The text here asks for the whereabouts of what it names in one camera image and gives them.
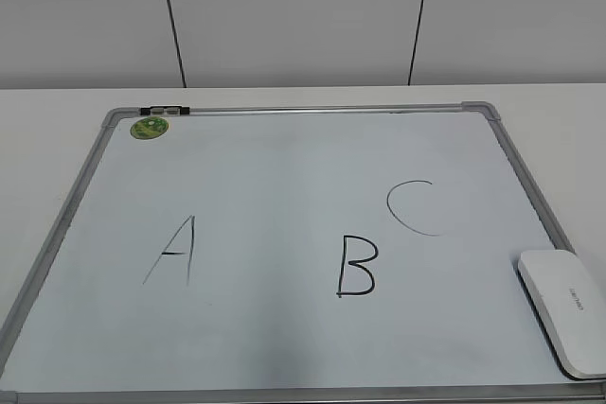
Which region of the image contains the white rectangular whiteboard eraser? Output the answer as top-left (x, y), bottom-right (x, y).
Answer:
top-left (517, 250), bottom-right (605, 379)

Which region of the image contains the white whiteboard with grey frame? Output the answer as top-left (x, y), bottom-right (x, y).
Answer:
top-left (1, 102), bottom-right (605, 403)

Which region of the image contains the black and grey marker clip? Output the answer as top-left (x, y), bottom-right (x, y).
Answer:
top-left (139, 106), bottom-right (190, 116)

